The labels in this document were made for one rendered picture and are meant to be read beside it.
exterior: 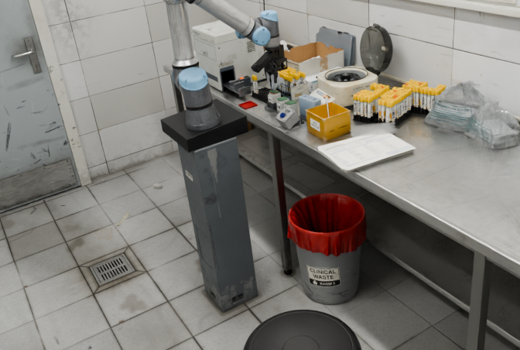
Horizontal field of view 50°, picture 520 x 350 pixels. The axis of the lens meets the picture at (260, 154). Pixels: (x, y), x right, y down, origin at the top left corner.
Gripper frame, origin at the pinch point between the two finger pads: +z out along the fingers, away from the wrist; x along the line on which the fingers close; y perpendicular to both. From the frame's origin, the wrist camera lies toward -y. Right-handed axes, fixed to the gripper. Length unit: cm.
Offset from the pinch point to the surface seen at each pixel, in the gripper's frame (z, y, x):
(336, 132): 7.5, 0.1, -45.5
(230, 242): 60, -40, -14
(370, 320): 97, 2, -61
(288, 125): 7.2, -10.2, -25.9
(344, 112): -0.2, 4.2, -46.0
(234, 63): -3.9, 2.6, 38.3
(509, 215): 10, 1, -124
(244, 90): 5.2, -2.5, 21.4
